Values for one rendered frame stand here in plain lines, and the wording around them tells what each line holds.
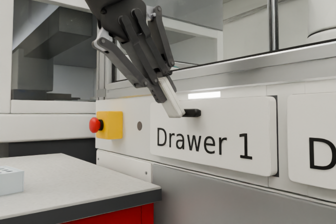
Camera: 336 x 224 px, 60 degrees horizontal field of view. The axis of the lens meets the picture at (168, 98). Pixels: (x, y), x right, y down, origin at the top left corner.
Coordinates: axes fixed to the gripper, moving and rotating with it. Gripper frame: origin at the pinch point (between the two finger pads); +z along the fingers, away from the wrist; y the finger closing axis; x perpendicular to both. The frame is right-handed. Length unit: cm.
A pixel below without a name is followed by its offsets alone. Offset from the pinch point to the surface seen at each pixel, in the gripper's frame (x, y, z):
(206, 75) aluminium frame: -1.2, 8.8, 1.0
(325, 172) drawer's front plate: -21.6, -0.3, 11.2
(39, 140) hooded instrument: 80, -7, 10
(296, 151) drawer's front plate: -18.3, 0.9, 9.5
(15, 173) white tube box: 21.9, -22.6, 0.6
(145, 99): 18.9, 7.0, 3.9
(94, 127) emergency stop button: 31.4, -2.6, 5.4
